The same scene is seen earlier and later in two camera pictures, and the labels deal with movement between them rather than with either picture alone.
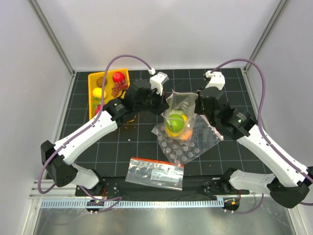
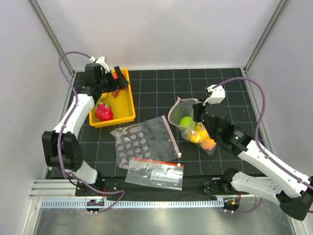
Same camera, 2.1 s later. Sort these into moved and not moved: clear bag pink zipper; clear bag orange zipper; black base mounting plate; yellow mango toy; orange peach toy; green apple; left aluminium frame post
Moved: yellow mango toy; orange peach toy; green apple; clear bag pink zipper
Not moved: clear bag orange zipper; left aluminium frame post; black base mounting plate
